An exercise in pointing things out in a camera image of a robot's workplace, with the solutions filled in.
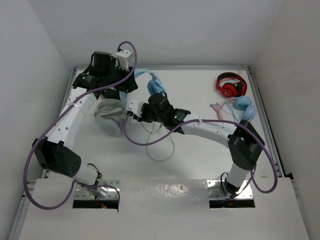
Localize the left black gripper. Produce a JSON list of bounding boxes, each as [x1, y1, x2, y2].
[[102, 62, 137, 93]]

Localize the light blue headphones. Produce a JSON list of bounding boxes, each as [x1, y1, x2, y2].
[[115, 68, 166, 105]]

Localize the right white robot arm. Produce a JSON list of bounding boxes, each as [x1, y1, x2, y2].
[[125, 93, 265, 197]]

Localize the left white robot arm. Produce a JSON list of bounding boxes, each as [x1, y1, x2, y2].
[[32, 49, 137, 186]]

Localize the white grey headphones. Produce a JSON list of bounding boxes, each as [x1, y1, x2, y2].
[[94, 99, 126, 137]]

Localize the red black headphones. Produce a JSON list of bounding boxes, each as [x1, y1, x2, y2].
[[215, 72, 248, 98]]

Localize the pink blue headphones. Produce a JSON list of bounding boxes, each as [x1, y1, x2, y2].
[[209, 96, 258, 123]]

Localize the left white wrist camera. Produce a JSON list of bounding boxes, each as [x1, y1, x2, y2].
[[114, 49, 134, 71]]

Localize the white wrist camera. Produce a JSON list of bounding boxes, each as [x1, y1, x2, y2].
[[114, 49, 134, 71], [125, 99, 145, 118]]

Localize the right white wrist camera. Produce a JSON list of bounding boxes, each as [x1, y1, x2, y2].
[[125, 99, 145, 118]]

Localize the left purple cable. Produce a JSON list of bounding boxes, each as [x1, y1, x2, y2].
[[22, 41, 138, 211]]

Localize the purple cable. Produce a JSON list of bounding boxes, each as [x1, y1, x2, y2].
[[123, 115, 279, 194], [22, 41, 138, 211]]

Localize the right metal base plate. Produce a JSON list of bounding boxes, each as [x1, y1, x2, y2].
[[206, 179, 255, 209]]

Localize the metal base plate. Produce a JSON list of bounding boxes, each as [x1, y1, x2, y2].
[[206, 179, 255, 209], [72, 179, 120, 210]]

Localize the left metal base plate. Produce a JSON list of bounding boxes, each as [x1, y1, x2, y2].
[[72, 179, 120, 210]]

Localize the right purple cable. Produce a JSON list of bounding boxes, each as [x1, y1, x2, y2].
[[123, 115, 279, 194]]

